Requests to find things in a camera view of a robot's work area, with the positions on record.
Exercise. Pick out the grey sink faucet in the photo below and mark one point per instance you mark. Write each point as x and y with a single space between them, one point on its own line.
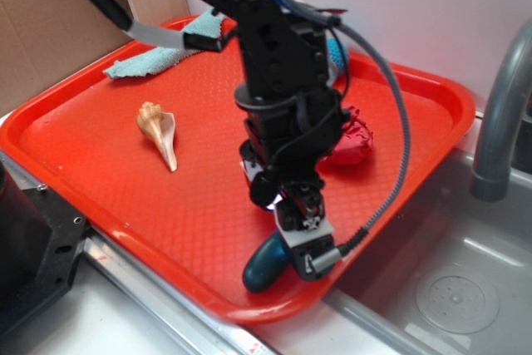
504 141

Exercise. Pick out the teal cloth rag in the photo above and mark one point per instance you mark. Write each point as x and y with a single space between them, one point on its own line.
159 59

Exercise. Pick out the brown cardboard panel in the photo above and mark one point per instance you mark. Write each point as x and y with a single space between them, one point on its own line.
45 41

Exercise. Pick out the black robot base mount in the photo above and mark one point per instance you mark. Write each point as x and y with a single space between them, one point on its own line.
41 242

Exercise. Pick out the dark green plastic pickle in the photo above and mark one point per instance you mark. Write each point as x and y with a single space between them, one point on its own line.
267 264

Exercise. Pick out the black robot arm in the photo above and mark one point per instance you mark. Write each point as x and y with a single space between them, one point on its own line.
283 48

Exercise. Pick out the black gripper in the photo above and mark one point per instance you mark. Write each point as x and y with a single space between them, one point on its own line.
288 136

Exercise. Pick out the blue knitted ball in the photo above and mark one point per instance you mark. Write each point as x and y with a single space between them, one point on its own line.
337 59

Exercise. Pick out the round sink drain cover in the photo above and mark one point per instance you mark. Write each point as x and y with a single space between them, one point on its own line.
457 300

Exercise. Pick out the tan conch seashell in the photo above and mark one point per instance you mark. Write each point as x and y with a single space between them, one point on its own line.
159 127

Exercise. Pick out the stainless steel sink basin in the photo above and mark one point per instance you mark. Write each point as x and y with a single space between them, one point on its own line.
372 307

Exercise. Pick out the crumpled red paper ball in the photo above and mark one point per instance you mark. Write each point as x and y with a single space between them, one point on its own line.
356 143

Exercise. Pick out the red plastic tray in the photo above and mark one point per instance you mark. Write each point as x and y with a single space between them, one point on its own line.
197 228

